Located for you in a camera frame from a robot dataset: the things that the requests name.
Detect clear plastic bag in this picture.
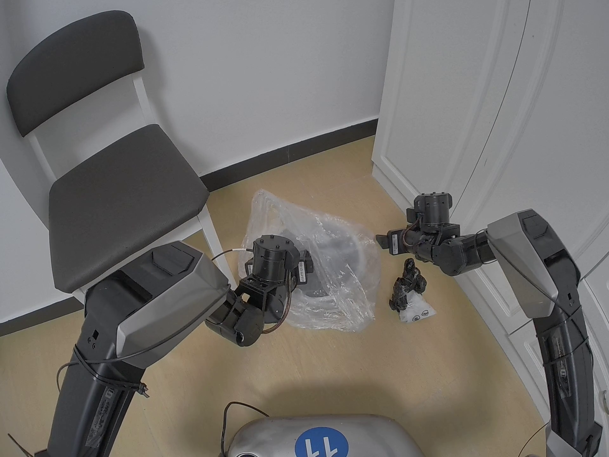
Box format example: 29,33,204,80
242,189,381,333

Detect black plastic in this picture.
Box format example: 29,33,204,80
388,257,427,312

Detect clear printed wrapper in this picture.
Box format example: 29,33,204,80
397,293,436,323

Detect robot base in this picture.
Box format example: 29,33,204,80
228,414,426,457

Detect white trash bin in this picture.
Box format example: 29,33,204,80
278,227,369,303

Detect white chair with grey cushions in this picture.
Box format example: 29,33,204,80
6,10,239,303

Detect white wardrobe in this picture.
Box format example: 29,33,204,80
371,0,609,341

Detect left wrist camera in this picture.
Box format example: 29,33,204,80
291,249,315,287

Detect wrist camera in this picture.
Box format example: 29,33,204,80
376,229,405,257
291,249,315,287

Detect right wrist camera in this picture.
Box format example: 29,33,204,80
376,229,405,257

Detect thin black cable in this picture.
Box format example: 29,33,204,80
519,421,549,452

